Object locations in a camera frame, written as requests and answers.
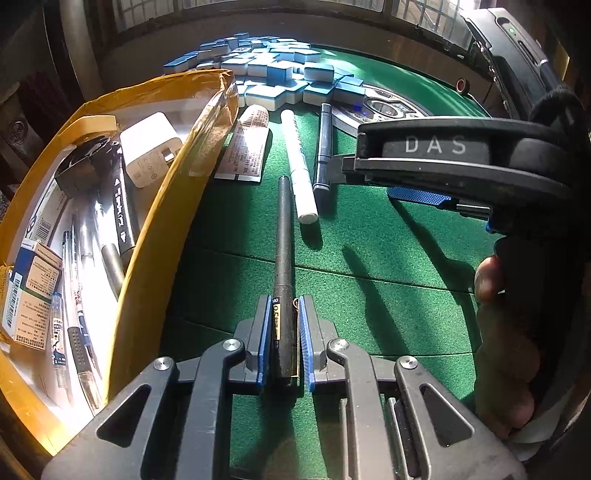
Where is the clear pen black grip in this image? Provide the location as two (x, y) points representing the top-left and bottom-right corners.
(62, 228), (105, 411)

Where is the white round column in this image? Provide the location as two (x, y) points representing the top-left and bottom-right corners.
(44, 0), (109, 93)

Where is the blue clear pen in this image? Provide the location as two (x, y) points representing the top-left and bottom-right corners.
(47, 292), (72, 402)

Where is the black marker white print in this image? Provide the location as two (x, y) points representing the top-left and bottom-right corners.
(110, 138), (139, 256)

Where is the person's right hand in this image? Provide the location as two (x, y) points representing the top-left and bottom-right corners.
(475, 256), (541, 439)

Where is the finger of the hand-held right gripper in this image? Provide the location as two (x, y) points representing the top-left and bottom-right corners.
(388, 187), (490, 220)

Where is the pile of blue mahjong tiles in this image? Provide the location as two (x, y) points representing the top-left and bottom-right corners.
(163, 31), (365, 112)

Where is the yellow taped cardboard box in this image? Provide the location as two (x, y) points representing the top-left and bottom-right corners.
(0, 68), (241, 455)

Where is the round table control panel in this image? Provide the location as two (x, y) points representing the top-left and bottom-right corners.
(330, 83), (467, 137)

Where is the silver grey pen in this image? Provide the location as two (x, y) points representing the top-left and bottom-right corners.
(99, 244), (126, 298)

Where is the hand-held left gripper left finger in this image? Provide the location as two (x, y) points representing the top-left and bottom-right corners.
(41, 294), (274, 480)

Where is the white charger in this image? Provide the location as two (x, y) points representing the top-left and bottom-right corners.
(120, 112), (184, 188)

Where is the dark blue pen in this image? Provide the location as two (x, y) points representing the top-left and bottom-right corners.
(312, 102), (334, 195)

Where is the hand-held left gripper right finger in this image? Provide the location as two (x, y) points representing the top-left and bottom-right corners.
(298, 294), (528, 480)

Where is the dark grey pen yellow label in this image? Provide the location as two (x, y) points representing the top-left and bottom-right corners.
(271, 176), (300, 379)

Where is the white marker pen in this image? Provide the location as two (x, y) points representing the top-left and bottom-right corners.
(280, 109), (319, 226)

